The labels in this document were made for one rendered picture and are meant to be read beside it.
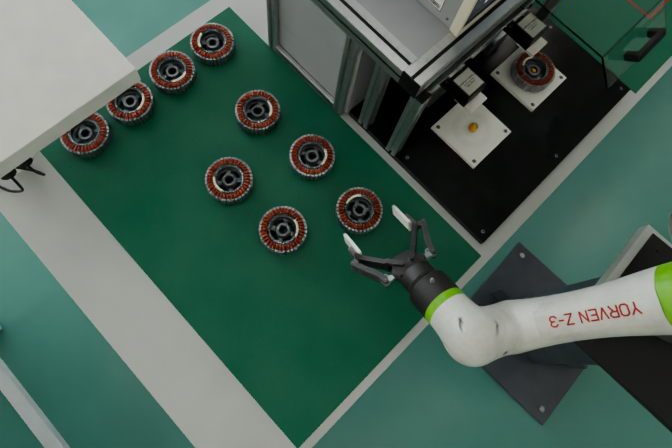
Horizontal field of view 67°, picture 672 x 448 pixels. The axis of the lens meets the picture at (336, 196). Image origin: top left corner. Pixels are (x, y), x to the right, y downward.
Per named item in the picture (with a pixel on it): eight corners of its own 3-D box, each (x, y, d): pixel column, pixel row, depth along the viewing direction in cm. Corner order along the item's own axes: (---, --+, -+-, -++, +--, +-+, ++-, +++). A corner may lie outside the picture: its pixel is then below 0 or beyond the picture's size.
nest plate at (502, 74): (564, 79, 140) (567, 77, 139) (531, 112, 136) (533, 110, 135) (523, 43, 143) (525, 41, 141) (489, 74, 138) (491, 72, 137)
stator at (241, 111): (238, 137, 128) (237, 131, 124) (234, 98, 131) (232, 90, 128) (282, 133, 130) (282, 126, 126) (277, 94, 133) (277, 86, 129)
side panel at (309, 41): (348, 109, 134) (366, 36, 103) (340, 116, 133) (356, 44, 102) (276, 39, 138) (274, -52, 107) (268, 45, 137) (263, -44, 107)
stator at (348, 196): (389, 220, 125) (392, 216, 122) (350, 243, 123) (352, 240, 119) (364, 183, 128) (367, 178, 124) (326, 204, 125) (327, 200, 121)
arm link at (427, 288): (461, 277, 99) (423, 302, 97) (461, 308, 108) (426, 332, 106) (441, 257, 103) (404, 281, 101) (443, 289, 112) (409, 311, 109)
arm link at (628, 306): (645, 267, 80) (671, 339, 77) (672, 262, 87) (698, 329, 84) (465, 307, 106) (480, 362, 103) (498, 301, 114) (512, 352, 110)
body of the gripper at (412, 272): (410, 305, 108) (385, 275, 114) (442, 284, 110) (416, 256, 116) (407, 285, 102) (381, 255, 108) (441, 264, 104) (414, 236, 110)
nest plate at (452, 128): (509, 133, 134) (511, 131, 132) (472, 169, 129) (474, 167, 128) (467, 94, 136) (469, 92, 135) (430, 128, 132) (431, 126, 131)
